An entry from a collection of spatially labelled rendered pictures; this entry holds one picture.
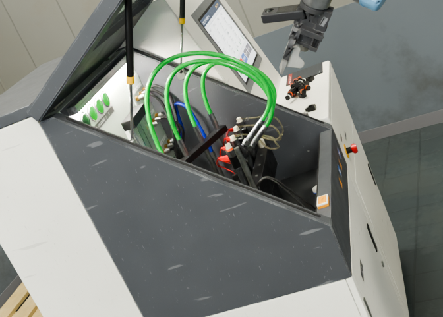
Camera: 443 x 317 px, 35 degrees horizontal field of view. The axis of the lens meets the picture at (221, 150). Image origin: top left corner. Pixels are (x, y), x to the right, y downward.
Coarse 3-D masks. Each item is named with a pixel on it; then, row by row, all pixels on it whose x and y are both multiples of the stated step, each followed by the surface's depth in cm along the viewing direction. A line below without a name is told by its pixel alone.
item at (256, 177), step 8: (264, 152) 231; (272, 152) 238; (256, 160) 227; (264, 160) 224; (272, 160) 234; (256, 168) 221; (264, 168) 220; (272, 168) 230; (256, 176) 215; (264, 176) 217; (272, 176) 227; (264, 184) 214; (272, 184) 223; (272, 192) 220; (280, 192) 230
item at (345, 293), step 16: (320, 288) 182; (336, 288) 181; (352, 288) 180; (256, 304) 187; (272, 304) 186; (288, 304) 185; (304, 304) 185; (320, 304) 184; (336, 304) 183; (352, 304) 182
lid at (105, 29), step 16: (112, 0) 158; (144, 0) 224; (96, 16) 160; (112, 16) 162; (80, 32) 162; (96, 32) 161; (112, 32) 190; (80, 48) 164; (96, 48) 176; (112, 48) 216; (64, 64) 166; (80, 64) 169; (96, 64) 204; (48, 80) 168; (64, 80) 167; (80, 80) 195; (48, 96) 170; (64, 96) 184; (32, 112) 172; (48, 112) 176
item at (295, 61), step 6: (294, 48) 184; (300, 48) 184; (294, 54) 185; (282, 60) 185; (288, 60) 185; (294, 60) 186; (300, 60) 185; (282, 66) 186; (288, 66) 186; (294, 66) 186; (300, 66) 186; (282, 72) 188
